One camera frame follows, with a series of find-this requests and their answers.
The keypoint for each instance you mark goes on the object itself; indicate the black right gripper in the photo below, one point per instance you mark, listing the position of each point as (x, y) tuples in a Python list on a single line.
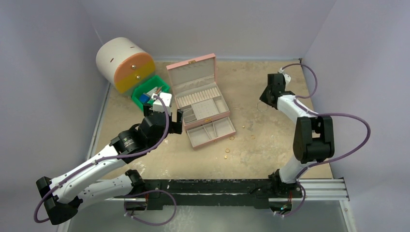
[(269, 94)]

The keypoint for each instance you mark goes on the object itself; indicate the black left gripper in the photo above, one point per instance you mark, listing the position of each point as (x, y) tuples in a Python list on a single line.
[(175, 126)]

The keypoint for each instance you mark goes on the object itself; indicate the pink jewelry box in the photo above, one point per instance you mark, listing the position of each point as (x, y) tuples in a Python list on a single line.
[(195, 90)]

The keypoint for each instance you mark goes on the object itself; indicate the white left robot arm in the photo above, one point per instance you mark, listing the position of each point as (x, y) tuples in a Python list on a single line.
[(62, 197)]

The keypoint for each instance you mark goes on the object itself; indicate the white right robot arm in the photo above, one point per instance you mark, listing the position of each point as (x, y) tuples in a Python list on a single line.
[(313, 140)]

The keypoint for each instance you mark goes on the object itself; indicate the blue item in bin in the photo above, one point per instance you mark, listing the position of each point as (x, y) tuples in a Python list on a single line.
[(144, 98)]

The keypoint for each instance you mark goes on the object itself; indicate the green plastic bin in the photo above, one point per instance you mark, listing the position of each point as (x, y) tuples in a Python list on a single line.
[(149, 87)]

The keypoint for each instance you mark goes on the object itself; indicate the white cylindrical drawer cabinet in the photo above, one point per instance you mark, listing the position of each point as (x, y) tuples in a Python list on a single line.
[(124, 64)]

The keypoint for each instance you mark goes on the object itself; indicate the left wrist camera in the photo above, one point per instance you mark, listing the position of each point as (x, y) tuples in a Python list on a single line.
[(162, 102)]

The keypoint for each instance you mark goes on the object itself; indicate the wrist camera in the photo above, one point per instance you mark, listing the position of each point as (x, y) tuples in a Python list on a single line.
[(162, 102), (287, 78)]

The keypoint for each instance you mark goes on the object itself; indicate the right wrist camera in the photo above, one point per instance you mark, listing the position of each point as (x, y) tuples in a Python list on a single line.
[(287, 78)]

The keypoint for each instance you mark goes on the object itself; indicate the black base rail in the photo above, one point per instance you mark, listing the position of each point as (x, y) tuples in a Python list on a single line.
[(256, 193)]

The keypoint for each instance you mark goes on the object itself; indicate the aluminium extrusion frame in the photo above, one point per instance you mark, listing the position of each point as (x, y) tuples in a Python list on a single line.
[(325, 189)]

